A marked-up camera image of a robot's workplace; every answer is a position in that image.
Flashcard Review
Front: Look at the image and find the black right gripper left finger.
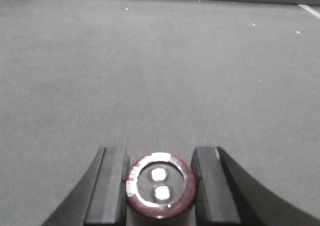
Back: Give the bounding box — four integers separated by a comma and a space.
43, 147, 130, 226

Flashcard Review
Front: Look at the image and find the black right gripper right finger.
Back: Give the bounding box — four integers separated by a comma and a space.
190, 146, 320, 226

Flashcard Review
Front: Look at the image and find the maroon cylindrical capacitor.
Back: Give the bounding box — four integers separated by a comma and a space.
125, 152, 197, 226

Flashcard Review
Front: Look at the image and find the dark grey table mat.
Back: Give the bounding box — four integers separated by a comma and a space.
0, 0, 320, 226

